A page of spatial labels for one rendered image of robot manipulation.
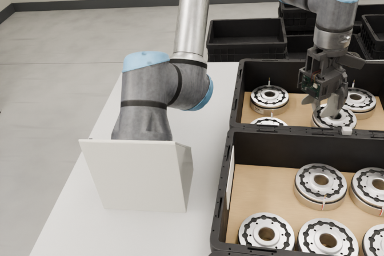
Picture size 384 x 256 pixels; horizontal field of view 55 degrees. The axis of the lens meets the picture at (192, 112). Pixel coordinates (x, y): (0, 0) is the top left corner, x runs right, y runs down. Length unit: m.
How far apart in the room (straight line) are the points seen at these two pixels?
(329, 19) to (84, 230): 0.74
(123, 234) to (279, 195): 0.39
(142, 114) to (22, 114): 1.98
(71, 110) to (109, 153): 1.82
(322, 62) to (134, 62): 0.43
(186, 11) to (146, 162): 0.44
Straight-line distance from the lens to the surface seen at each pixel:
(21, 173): 2.31
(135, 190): 0.92
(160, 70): 0.90
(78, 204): 1.04
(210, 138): 1.13
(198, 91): 0.98
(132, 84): 0.88
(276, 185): 0.83
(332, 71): 0.89
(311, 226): 0.75
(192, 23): 1.02
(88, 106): 2.63
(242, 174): 0.85
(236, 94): 0.91
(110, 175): 0.90
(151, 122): 0.86
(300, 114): 1.02
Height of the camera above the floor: 1.46
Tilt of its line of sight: 38 degrees down
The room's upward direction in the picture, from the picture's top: 6 degrees counter-clockwise
